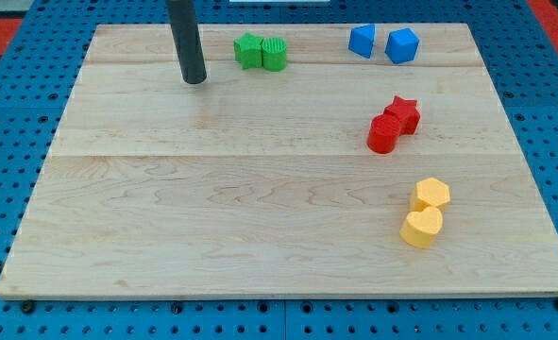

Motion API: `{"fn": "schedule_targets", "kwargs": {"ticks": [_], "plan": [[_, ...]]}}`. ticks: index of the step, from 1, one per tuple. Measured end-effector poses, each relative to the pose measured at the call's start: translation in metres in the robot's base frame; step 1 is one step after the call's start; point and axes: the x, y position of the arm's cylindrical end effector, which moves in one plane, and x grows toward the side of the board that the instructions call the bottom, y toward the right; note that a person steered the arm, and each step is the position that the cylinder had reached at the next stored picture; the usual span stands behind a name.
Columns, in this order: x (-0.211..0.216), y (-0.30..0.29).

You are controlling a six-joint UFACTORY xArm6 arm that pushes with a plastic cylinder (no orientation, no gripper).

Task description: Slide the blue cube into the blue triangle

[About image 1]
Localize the green cylinder block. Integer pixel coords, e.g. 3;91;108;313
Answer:
262;37;287;72

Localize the green star block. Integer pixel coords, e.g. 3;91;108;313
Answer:
233;32;263;69

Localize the yellow hexagon block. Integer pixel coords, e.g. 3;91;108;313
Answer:
410;178;450;213

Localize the yellow heart block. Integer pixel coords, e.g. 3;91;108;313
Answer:
399;207;444;249

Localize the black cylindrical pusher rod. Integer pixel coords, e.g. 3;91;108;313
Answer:
165;0;207;85

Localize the light wooden board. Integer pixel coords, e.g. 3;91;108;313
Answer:
0;24;558;301

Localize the blue triangle block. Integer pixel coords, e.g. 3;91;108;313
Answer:
348;24;376;59

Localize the red cylinder block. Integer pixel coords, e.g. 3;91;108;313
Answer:
366;114;401;154

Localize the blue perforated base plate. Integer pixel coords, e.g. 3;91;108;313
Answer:
0;0;558;339

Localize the red star block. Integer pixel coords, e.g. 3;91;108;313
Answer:
383;95;421;135

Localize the blue cube block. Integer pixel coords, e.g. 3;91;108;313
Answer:
385;27;419;64

